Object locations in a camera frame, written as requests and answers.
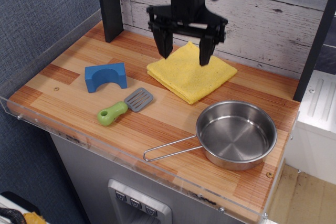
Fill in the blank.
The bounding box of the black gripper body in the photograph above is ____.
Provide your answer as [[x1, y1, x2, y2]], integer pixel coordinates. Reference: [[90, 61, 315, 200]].
[[146, 0, 228, 42]]

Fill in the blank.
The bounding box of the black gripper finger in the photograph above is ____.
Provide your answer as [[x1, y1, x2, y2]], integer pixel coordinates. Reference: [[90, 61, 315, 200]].
[[152, 23, 173, 59], [199, 33, 220, 66]]

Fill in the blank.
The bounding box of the yellow cloth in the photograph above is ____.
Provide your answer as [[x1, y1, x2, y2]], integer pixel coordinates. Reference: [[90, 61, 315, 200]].
[[146, 41, 237, 104]]

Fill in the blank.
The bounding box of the green handled grey toy spatula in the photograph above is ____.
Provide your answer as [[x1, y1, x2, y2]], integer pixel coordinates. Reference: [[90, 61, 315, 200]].
[[97, 88, 154, 126]]

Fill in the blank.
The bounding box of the silver pot with wire handle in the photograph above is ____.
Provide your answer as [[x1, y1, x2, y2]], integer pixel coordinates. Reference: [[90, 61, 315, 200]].
[[142, 100, 278, 172]]

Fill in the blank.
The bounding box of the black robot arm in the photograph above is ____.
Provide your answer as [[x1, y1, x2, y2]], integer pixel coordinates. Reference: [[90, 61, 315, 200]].
[[146, 0, 228, 66]]

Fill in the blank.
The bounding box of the blue arch wooden block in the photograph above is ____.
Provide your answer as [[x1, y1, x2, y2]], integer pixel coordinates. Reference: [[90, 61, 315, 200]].
[[85, 62, 128, 93]]

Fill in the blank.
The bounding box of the clear acrylic edge guard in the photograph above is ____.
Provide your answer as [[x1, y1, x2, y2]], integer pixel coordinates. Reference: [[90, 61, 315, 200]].
[[4, 13, 299, 223]]

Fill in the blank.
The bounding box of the white ridged appliance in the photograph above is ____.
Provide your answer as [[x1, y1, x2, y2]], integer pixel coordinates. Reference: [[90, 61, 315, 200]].
[[285, 70, 335, 184]]

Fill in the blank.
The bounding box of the grey toy cabinet front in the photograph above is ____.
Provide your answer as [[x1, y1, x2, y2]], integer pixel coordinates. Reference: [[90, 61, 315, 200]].
[[51, 134, 242, 223]]

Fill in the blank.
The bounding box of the silver button control panel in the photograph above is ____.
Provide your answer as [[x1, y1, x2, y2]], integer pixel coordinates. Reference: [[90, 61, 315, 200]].
[[108, 179, 173, 223]]

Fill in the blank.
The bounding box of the yellow black object bottom corner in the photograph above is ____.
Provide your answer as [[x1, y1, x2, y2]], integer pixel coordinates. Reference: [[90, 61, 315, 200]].
[[1, 191, 48, 223]]

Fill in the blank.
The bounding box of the black left upright post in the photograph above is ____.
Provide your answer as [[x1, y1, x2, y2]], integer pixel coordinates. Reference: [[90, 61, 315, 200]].
[[99, 0, 123, 42]]

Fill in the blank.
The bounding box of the black upright post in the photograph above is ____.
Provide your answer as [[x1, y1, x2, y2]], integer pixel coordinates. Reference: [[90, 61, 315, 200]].
[[99, 0, 123, 42], [293, 0, 335, 102]]

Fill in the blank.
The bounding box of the black right upright post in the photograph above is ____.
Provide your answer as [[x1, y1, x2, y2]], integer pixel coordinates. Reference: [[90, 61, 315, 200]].
[[293, 0, 335, 102]]

